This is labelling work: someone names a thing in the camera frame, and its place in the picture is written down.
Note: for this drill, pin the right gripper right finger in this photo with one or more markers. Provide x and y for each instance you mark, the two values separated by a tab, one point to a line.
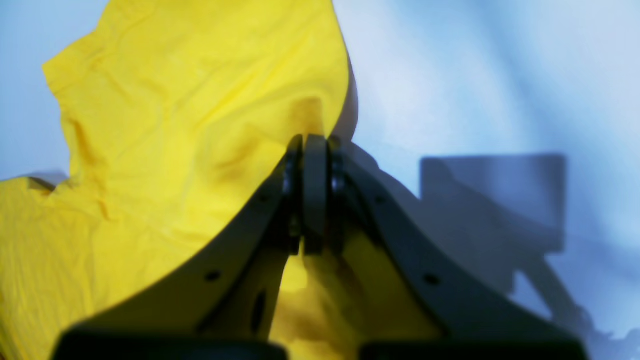
468	315

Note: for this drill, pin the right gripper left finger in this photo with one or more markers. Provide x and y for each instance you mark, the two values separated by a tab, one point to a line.
225	295

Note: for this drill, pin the orange yellow T-shirt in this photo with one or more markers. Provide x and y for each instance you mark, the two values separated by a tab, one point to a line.
174	111

